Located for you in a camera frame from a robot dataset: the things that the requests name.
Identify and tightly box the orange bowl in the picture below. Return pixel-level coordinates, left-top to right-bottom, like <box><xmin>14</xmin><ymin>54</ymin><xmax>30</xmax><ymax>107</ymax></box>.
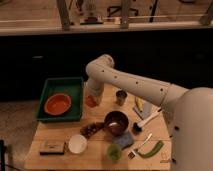
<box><xmin>44</xmin><ymin>93</ymin><xmax>72</xmax><ymax>116</ymax></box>

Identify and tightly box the metal cup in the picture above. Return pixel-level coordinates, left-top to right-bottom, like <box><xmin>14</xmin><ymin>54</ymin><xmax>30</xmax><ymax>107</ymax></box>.
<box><xmin>116</xmin><ymin>90</ymin><xmax>127</xmax><ymax>106</ymax></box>

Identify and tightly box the black sponge block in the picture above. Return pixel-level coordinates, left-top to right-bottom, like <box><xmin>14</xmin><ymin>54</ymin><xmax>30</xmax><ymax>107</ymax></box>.
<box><xmin>39</xmin><ymin>141</ymin><xmax>65</xmax><ymax>155</ymax></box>

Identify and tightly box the black white brush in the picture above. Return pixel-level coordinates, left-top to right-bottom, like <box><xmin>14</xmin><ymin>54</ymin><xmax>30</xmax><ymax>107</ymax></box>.
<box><xmin>133</xmin><ymin>108</ymin><xmax>162</xmax><ymax>132</ymax></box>

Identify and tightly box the bunch of dark grapes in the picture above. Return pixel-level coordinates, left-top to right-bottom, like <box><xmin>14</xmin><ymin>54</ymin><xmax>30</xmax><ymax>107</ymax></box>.
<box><xmin>80</xmin><ymin>122</ymin><xmax>104</xmax><ymax>139</ymax></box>

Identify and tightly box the yellow banana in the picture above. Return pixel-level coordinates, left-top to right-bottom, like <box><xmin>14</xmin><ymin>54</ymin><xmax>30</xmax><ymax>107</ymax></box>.
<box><xmin>135</xmin><ymin>97</ymin><xmax>143</xmax><ymax>112</ymax></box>

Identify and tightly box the dark brown bowl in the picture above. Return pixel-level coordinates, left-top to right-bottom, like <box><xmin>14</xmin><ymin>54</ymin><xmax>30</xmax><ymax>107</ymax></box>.
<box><xmin>104</xmin><ymin>111</ymin><xmax>129</xmax><ymax>136</ymax></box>

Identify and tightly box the blue cloth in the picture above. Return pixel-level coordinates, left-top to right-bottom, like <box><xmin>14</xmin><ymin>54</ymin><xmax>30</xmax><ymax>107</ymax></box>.
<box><xmin>113</xmin><ymin>132</ymin><xmax>134</xmax><ymax>149</ymax></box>

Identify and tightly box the grey cloth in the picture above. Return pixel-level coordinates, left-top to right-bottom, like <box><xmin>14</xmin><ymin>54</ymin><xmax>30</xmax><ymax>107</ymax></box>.
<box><xmin>133</xmin><ymin>102</ymin><xmax>152</xmax><ymax>120</ymax></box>

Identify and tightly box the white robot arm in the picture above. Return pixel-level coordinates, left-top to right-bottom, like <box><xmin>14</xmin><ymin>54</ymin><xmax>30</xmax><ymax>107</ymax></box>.
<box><xmin>86</xmin><ymin>54</ymin><xmax>213</xmax><ymax>171</ymax></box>

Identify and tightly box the green plastic tray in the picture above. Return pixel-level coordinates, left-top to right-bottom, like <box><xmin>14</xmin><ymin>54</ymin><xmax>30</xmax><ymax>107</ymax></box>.
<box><xmin>37</xmin><ymin>77</ymin><xmax>84</xmax><ymax>122</ymax></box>

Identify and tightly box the metal fork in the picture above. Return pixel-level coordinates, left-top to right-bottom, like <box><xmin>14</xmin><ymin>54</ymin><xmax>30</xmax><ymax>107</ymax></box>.
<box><xmin>128</xmin><ymin>133</ymin><xmax>152</xmax><ymax>159</ymax></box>

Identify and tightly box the white paper cup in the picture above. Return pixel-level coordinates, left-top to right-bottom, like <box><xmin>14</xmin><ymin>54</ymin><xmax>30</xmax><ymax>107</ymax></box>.
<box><xmin>68</xmin><ymin>134</ymin><xmax>87</xmax><ymax>154</ymax></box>

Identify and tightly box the green cucumber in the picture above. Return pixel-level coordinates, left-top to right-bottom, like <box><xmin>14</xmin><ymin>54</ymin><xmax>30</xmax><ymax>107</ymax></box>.
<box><xmin>138</xmin><ymin>140</ymin><xmax>164</xmax><ymax>158</ymax></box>

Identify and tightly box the wooden table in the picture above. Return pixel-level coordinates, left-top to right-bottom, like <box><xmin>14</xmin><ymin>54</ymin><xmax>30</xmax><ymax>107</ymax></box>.
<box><xmin>24</xmin><ymin>85</ymin><xmax>171</xmax><ymax>171</ymax></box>

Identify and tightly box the red apple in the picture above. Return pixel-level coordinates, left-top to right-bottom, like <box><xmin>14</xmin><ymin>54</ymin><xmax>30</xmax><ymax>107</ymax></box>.
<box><xmin>85</xmin><ymin>96</ymin><xmax>98</xmax><ymax>108</ymax></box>

